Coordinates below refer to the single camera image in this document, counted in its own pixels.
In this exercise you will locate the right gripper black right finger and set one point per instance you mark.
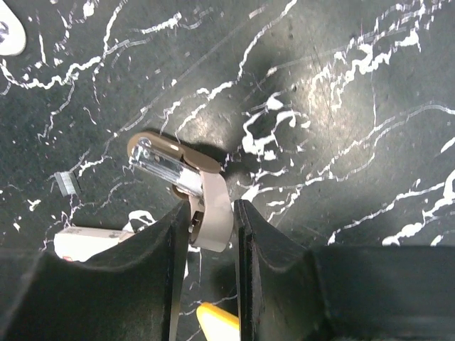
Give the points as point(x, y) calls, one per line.
point(287, 292)

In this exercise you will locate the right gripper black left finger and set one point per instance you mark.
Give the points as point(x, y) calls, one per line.
point(129, 292)

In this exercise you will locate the grey staple strip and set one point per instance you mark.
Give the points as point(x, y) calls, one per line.
point(67, 183)

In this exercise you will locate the beige stapler top cover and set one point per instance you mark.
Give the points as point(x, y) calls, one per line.
point(13, 35)

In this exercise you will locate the orange framed whiteboard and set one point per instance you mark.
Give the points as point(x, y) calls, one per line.
point(218, 324)

